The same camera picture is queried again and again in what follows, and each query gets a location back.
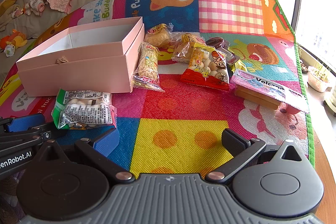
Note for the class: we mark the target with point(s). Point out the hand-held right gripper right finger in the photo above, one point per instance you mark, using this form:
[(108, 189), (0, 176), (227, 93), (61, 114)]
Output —
[(233, 143)]

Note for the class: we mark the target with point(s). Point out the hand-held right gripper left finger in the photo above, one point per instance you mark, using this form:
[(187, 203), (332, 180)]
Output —
[(108, 140)]

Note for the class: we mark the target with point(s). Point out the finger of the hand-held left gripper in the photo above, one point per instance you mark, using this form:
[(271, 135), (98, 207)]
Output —
[(23, 123)]

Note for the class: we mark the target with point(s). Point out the green white snack bag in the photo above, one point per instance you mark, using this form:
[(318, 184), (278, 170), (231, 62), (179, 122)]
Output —
[(84, 108)]

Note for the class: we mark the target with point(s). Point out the yellow snack packet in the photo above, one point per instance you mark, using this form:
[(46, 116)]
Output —
[(240, 66)]

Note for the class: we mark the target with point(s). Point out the pink cardboard box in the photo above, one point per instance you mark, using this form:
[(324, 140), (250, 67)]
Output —
[(78, 66)]

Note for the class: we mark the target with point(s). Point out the red yellow snack bag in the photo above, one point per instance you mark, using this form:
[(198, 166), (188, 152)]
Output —
[(204, 66)]

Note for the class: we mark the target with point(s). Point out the puffed rice bar packet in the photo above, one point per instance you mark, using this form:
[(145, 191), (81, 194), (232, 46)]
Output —
[(148, 64)]

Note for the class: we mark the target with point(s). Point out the bun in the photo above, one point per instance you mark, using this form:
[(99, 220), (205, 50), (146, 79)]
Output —
[(157, 36), (183, 48)]

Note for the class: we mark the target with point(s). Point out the colourful cartoon play mat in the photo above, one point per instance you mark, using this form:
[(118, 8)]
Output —
[(183, 113)]

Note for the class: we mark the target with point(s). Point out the pink cake packet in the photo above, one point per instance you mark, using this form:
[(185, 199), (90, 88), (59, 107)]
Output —
[(262, 87)]

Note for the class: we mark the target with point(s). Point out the orange plush toy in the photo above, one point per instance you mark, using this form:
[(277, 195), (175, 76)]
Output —
[(14, 39)]

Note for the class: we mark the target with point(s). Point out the brown swirl snack packet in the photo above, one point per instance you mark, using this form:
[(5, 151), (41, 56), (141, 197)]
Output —
[(215, 42)]

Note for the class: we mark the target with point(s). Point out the white plant pot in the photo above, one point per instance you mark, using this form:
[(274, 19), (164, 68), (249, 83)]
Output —
[(317, 79)]

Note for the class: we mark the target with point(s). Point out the yellow baby cloth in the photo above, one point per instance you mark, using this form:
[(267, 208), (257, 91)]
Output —
[(6, 7)]

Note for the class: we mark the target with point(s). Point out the white pink baby garment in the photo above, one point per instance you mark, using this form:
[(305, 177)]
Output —
[(35, 5)]

